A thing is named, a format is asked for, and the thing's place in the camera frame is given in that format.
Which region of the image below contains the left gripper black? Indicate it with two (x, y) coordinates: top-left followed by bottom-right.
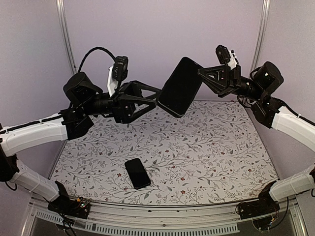
(83, 80), (163, 123)

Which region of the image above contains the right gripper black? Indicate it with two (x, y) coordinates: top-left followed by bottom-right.
(197, 63), (265, 101)

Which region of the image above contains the large black phone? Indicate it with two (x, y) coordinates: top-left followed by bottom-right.
(157, 57), (202, 118)

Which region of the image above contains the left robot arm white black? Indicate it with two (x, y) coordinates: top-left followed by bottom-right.
(0, 72), (160, 213)

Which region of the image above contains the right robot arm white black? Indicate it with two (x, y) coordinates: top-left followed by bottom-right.
(198, 61), (315, 214)

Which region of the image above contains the small black phone on table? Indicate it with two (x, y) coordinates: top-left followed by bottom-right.
(125, 158), (151, 190)

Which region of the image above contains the floral patterned table mat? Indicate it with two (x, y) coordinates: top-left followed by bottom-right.
(52, 101), (278, 206)

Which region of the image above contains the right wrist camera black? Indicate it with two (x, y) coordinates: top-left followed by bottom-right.
(216, 45), (230, 65)

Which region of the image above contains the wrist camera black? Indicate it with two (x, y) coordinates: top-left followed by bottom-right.
(113, 56), (128, 81)
(216, 45), (230, 65)

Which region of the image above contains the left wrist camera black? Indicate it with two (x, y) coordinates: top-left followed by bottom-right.
(113, 56), (128, 81)

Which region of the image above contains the left camera cable black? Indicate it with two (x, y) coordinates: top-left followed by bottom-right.
(77, 46), (116, 73)

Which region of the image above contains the right aluminium frame post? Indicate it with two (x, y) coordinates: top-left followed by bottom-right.
(250, 0), (270, 71)

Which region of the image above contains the aluminium frame post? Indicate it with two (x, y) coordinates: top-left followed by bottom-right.
(56, 0), (77, 75)
(250, 0), (270, 71)

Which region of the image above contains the left aluminium frame post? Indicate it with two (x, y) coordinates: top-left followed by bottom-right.
(56, 0), (77, 75)

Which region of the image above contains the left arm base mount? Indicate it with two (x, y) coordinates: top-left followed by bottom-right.
(48, 181), (91, 219)

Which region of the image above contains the front aluminium rail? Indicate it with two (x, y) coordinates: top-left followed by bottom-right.
(22, 197), (307, 236)

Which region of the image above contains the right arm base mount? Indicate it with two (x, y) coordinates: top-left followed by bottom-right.
(235, 181), (280, 219)

